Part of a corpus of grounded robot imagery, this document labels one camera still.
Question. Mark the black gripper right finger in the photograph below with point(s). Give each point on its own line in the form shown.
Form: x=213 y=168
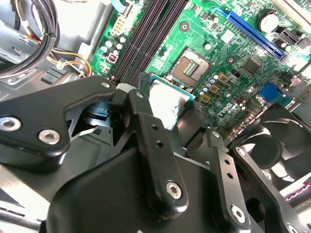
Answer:
x=221 y=179

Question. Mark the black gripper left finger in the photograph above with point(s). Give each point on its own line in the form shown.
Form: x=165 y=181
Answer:
x=31 y=121

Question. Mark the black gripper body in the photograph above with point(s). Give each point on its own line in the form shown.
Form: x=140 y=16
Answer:
x=109 y=194

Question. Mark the silver CPU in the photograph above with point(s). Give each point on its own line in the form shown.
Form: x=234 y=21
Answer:
x=167 y=99

